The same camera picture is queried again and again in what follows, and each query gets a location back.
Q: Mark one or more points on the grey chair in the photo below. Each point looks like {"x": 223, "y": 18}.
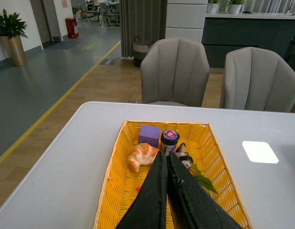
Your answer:
{"x": 175, "y": 71}
{"x": 258, "y": 80}

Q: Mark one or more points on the yellow wicker basket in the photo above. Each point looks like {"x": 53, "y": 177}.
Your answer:
{"x": 119, "y": 188}

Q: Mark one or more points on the panda figurine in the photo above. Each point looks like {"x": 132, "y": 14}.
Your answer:
{"x": 185, "y": 158}

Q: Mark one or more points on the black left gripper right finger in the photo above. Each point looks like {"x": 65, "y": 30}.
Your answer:
{"x": 191, "y": 206}

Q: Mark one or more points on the red bin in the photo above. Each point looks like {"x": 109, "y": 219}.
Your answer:
{"x": 72, "y": 28}

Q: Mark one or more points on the woven laundry basket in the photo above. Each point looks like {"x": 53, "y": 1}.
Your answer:
{"x": 140, "y": 50}

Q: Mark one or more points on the potted plant gold vase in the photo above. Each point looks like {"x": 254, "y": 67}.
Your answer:
{"x": 11, "y": 30}

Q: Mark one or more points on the white potted plant pot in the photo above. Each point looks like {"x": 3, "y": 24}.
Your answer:
{"x": 234, "y": 6}

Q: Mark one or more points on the white pillar cabinet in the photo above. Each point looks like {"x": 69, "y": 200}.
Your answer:
{"x": 185, "y": 19}

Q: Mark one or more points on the small jar with label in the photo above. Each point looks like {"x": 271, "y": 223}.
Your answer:
{"x": 168, "y": 141}

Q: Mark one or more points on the toy carrot with leaves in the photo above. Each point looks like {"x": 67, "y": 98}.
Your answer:
{"x": 201, "y": 179}

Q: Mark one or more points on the toy croissant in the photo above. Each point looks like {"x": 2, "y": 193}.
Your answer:
{"x": 143, "y": 154}

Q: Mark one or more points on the grey chair left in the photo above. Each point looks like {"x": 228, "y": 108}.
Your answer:
{"x": 175, "y": 71}

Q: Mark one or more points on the purple foam block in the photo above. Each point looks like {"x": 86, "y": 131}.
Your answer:
{"x": 149, "y": 134}

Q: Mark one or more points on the grey chair right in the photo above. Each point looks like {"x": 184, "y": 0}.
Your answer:
{"x": 258, "y": 80}

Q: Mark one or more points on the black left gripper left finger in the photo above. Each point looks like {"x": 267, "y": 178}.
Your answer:
{"x": 148, "y": 210}

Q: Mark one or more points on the dark counter cabinet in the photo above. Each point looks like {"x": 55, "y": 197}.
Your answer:
{"x": 224, "y": 33}

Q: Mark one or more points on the grey curtain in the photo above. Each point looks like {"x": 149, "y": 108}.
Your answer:
{"x": 143, "y": 18}

